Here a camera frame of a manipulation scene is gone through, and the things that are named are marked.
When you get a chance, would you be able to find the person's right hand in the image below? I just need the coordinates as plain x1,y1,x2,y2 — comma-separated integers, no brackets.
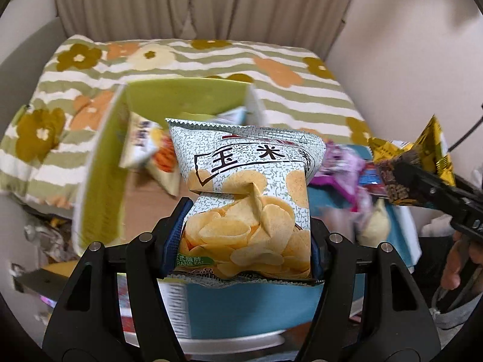
441,230,483,291

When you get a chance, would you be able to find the orange print snack packet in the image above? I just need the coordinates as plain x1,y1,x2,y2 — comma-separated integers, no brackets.
145,136,182,197

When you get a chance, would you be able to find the purple snack packet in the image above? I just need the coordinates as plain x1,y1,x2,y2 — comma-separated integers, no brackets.
309,141,372,212

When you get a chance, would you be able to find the beige curtain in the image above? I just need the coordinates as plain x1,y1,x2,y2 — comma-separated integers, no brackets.
53,0,359,51

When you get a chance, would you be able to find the white snack packet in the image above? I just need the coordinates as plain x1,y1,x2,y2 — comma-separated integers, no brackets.
120,112,167,168

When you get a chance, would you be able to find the grey headboard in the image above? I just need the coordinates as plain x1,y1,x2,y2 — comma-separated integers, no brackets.
0,17,66,121

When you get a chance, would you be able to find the white-blue snack packet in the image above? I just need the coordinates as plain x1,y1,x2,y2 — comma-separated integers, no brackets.
211,106,248,125

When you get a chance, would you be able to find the white-green potato chip bag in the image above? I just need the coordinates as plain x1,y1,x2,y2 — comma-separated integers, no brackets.
166,118,327,287

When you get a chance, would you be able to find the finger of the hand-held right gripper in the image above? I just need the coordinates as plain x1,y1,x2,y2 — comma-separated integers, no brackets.
392,161,465,214

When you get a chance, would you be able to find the green cardboard box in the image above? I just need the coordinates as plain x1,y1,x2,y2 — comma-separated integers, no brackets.
72,77,274,257

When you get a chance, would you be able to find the black cable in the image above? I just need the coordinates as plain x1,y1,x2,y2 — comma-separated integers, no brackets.
445,102,483,151

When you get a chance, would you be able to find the gold-black snack packet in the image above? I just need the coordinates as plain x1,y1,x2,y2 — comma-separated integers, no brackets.
368,115,457,208

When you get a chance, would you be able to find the floral striped blanket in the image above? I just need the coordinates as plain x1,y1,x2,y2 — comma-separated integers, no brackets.
0,35,374,212

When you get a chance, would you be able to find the red-blue snack packet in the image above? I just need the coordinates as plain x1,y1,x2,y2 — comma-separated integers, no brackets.
358,162,390,197

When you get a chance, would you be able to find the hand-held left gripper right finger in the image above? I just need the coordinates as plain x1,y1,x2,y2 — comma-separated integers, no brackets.
298,222,442,362

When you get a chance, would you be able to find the pale yellow snack packet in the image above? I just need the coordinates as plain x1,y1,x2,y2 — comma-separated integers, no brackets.
357,198,392,246

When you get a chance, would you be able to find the crumpled clear plastic bag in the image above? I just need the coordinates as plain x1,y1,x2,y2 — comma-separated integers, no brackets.
23,215,81,265

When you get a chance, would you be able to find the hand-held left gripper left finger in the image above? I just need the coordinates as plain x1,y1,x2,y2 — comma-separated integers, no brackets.
42,196,195,362

